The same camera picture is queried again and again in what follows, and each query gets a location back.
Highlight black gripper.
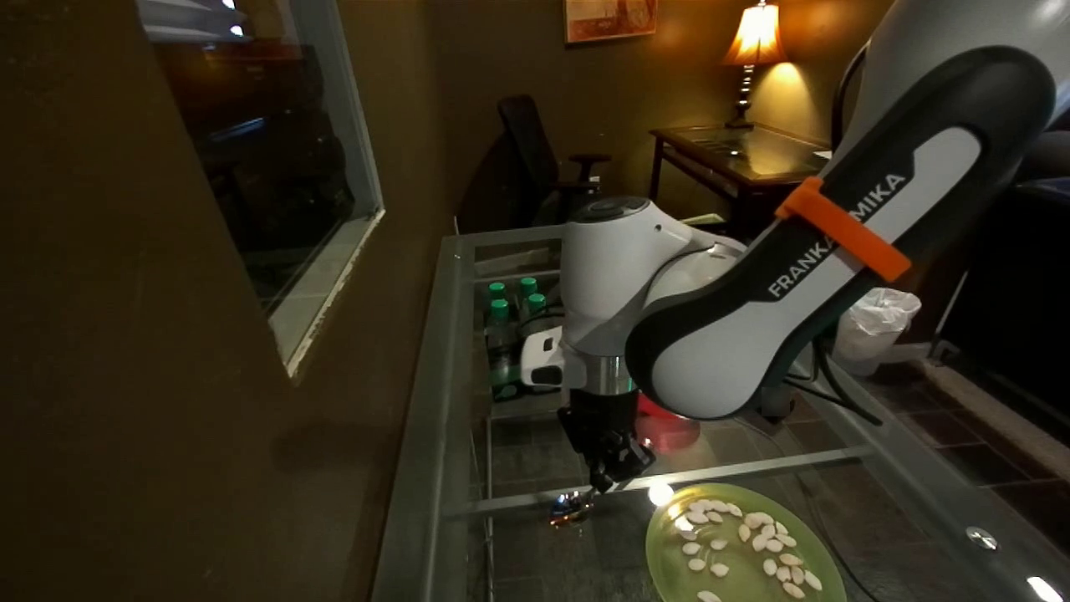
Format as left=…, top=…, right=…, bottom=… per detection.
left=557, top=387, right=659, bottom=496

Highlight silver metal spoon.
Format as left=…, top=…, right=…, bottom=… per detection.
left=543, top=485, right=606, bottom=531

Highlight red plastic bowl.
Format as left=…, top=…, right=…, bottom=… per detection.
left=634, top=395, right=702, bottom=455

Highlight green round plate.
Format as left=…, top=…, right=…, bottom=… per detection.
left=641, top=480, right=863, bottom=602

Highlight white seeds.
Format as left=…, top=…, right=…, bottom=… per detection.
left=670, top=497, right=831, bottom=602

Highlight white plastic bag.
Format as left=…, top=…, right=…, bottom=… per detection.
left=834, top=283, right=928, bottom=377

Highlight dark wooden desk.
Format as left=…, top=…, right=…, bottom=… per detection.
left=646, top=120, right=850, bottom=245

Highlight black office chair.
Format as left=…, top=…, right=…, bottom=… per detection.
left=497, top=94, right=615, bottom=232

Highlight lit table lamp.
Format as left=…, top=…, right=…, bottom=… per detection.
left=718, top=0, right=785, bottom=132

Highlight white-framed window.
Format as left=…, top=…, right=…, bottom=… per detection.
left=132, top=0, right=387, bottom=380

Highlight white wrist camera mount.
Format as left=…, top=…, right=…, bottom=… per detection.
left=514, top=323, right=585, bottom=395

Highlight grey metal table frame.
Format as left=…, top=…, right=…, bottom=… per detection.
left=372, top=212, right=1070, bottom=602

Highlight black floor cable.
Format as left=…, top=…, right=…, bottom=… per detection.
left=780, top=342, right=887, bottom=428

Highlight orange strap on arm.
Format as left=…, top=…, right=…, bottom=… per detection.
left=775, top=173, right=916, bottom=286

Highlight framed wall picture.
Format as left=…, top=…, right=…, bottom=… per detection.
left=561, top=0, right=664, bottom=47

